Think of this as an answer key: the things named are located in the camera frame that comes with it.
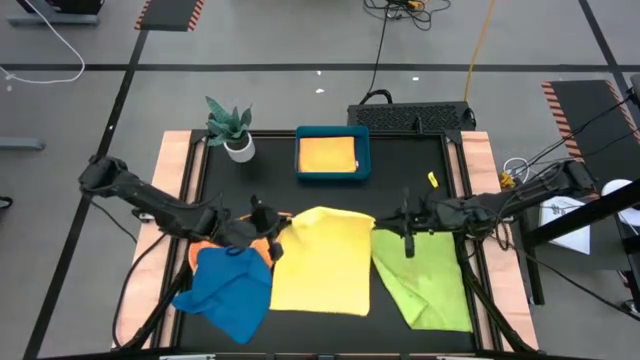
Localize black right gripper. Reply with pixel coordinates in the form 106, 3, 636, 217
373, 187, 454, 260

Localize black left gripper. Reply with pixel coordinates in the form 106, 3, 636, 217
219, 193, 297, 262

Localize yellow microfiber towel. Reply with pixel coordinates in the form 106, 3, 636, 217
269, 205, 376, 317

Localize green microfiber towel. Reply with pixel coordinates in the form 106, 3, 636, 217
370, 228, 474, 333

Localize orange microfiber towel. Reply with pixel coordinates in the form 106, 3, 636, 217
188, 212, 294, 274
298, 136, 358, 174

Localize blue microfiber towel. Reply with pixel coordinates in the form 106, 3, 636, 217
171, 245, 274, 345

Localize blue plastic bin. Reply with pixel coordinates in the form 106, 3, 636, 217
294, 125, 372, 182

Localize green plant in white pot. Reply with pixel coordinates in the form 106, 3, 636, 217
204, 95, 256, 164

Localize black perforated computer case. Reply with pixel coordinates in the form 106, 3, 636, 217
347, 101, 477, 134

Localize light wooden board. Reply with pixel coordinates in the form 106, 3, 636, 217
449, 130, 540, 351
110, 130, 204, 350

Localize white paper sheet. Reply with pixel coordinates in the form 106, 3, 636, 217
538, 194, 592, 256

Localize black metal beam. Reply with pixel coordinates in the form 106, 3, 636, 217
519, 179, 640, 249

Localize dark side stand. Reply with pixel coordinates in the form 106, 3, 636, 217
517, 199, 640, 307

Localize white round object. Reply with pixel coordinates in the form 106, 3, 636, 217
601, 178, 640, 227

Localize black hazard-striped floor mat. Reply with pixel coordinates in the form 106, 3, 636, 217
133, 0, 206, 33
541, 79, 640, 201

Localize grey metal bar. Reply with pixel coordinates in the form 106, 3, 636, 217
0, 137, 46, 151

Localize black metal table frame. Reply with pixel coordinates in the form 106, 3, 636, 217
149, 128, 501, 360

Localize white coiled cable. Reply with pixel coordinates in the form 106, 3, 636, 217
502, 157, 532, 177

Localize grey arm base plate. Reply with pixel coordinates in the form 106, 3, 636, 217
132, 208, 161, 224

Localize black floor cable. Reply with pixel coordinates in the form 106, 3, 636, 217
358, 0, 396, 106

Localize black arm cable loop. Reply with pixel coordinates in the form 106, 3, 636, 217
112, 232, 174, 349

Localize thin black cable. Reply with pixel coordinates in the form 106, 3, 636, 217
537, 128, 640, 166
487, 234, 640, 321
514, 92, 636, 174

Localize yellow floor cable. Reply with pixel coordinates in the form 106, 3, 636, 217
463, 0, 499, 103

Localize tangled black cable bundle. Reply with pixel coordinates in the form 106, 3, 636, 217
363, 0, 451, 32

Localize white floor cable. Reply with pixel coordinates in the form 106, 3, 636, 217
0, 0, 86, 85

